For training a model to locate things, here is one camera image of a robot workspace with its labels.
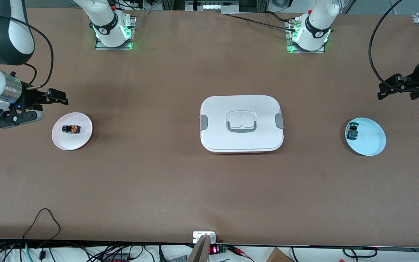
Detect pink round plate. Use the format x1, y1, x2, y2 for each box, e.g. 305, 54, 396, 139
52, 112, 93, 151

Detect light blue round plate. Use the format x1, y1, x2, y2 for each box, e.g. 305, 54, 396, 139
345, 118, 387, 156

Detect white lidded container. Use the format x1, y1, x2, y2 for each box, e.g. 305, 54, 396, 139
200, 95, 284, 154

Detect brown cardboard box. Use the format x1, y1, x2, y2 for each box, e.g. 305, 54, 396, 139
266, 247, 294, 262

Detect red clip leads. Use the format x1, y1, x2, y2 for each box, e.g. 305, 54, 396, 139
228, 245, 254, 262

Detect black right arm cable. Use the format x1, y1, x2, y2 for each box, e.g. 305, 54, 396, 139
0, 14, 55, 90

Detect thin black looped cable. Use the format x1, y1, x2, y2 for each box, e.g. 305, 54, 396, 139
22, 208, 61, 241

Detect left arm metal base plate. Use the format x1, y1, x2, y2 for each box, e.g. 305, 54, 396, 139
285, 20, 326, 54

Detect black cable to arm base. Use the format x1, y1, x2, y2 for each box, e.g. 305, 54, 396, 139
228, 12, 297, 31

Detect teal cable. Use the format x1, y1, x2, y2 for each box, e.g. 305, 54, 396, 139
19, 242, 32, 262

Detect black coiled cable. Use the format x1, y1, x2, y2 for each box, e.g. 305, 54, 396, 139
342, 247, 378, 258

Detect silver equipment frame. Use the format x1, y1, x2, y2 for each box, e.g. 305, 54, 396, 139
185, 0, 240, 14

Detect white mount bracket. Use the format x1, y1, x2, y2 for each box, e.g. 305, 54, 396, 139
193, 231, 216, 243

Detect aluminium camera mount profile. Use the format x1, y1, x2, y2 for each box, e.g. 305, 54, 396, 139
187, 235, 211, 262

